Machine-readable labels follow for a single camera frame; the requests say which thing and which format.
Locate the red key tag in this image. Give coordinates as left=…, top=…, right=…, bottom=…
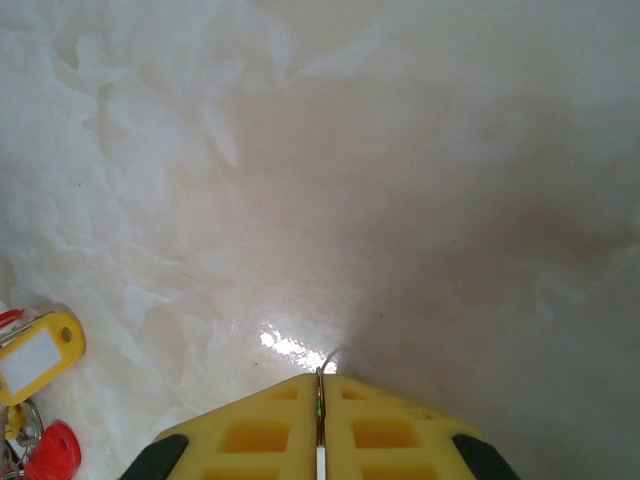
left=22, top=419, right=82, bottom=480

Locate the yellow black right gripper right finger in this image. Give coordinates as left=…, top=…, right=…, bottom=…
left=323, top=374, right=522, bottom=480

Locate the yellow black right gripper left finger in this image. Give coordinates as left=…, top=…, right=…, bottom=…
left=119, top=373, right=320, bottom=480

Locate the key with yellow cap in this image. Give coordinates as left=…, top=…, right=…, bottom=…
left=3, top=403, right=30, bottom=442

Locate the silver split ring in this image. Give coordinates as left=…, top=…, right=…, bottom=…
left=13, top=397, right=47, bottom=454

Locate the yellow key tag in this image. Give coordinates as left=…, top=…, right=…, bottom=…
left=0, top=309, right=87, bottom=407

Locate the key with red tag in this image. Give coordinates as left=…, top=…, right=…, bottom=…
left=0, top=307, right=27, bottom=332

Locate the key with green tag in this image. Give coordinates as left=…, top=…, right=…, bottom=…
left=313, top=348, right=345, bottom=480

